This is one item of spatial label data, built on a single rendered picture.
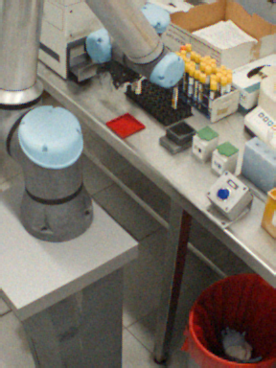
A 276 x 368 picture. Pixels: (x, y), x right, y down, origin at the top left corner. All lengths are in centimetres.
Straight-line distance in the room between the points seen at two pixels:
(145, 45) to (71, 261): 43
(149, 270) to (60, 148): 131
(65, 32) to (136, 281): 107
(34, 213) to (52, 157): 15
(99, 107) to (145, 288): 89
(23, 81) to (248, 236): 56
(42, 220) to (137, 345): 102
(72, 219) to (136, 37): 37
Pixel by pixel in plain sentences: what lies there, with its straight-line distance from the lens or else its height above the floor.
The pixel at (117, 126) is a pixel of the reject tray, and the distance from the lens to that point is 154.
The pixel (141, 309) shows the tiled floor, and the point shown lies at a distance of 224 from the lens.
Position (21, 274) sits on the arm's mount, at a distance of 118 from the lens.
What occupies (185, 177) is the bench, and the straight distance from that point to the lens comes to 142.
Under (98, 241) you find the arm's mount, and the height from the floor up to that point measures 92.
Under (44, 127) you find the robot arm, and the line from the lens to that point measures 112.
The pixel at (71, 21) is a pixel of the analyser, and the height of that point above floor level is 107.
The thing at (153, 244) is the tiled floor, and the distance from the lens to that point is 243.
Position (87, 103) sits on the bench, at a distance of 162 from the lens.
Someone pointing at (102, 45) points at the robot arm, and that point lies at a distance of 127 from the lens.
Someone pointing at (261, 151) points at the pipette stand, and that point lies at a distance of 136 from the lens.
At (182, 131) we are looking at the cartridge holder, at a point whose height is 89.
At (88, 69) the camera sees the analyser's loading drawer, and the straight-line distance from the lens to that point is 167.
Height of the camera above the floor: 184
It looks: 44 degrees down
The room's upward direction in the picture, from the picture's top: 3 degrees clockwise
